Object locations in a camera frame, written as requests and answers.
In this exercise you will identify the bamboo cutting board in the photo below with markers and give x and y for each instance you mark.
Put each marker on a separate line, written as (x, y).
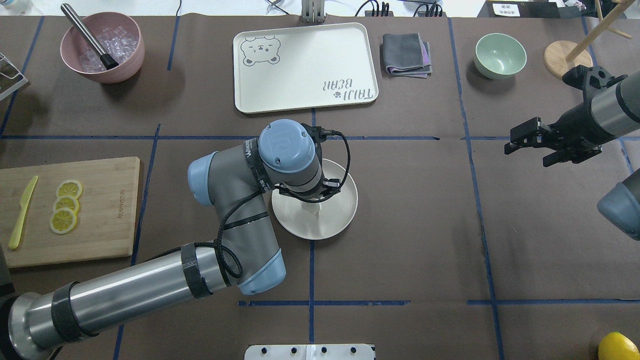
(106, 219)

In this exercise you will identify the wire cup rack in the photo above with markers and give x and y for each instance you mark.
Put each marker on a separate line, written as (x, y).
(11, 78)

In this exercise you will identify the lemon slice middle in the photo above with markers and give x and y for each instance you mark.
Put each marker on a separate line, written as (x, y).
(66, 201)

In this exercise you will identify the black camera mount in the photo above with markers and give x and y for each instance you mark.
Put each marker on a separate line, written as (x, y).
(319, 134)
(582, 77)

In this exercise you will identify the pink bowl with ice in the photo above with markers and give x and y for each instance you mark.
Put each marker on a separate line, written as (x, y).
(116, 33)

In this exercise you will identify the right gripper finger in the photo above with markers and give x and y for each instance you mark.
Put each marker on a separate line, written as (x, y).
(573, 155)
(529, 134)

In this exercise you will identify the cream round plate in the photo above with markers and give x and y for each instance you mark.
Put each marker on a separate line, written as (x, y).
(336, 213)

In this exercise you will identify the lemon slice far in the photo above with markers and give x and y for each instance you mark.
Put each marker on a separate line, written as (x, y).
(71, 187)

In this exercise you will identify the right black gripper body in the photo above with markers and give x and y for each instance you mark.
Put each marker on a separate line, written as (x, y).
(570, 123)

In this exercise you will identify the steel black-tipped muddler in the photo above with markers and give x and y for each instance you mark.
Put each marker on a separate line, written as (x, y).
(87, 35)

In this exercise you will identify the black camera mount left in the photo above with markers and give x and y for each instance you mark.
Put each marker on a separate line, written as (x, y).
(319, 134)

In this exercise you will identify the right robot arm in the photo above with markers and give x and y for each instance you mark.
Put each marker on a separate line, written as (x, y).
(610, 110)

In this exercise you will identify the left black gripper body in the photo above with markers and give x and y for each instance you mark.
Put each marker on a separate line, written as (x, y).
(332, 186)

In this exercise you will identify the folded grey cloth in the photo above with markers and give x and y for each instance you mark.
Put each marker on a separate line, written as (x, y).
(406, 55)

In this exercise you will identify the wooden mug tree stand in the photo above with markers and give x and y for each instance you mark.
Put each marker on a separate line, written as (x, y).
(561, 56)

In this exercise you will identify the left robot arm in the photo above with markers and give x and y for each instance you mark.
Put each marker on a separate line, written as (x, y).
(286, 157)

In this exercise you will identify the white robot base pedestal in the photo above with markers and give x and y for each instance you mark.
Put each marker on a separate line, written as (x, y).
(335, 351)

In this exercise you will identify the lemon slice near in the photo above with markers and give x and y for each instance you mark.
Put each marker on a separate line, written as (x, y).
(63, 220)

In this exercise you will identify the green bowl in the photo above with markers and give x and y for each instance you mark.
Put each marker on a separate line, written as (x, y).
(499, 56)

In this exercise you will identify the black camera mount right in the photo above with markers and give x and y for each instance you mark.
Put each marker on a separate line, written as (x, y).
(582, 77)

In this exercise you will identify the cream bear tray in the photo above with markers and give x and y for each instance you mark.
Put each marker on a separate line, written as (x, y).
(305, 67)

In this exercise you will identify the yellow lemon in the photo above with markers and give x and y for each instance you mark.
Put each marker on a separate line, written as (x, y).
(616, 346)

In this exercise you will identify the aluminium frame post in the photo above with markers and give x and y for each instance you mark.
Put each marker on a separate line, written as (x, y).
(313, 11)

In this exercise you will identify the yellow plastic knife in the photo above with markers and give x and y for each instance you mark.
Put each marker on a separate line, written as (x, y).
(24, 202)

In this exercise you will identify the lemon slice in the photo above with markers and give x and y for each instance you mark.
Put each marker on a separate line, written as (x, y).
(71, 187)
(63, 220)
(66, 201)

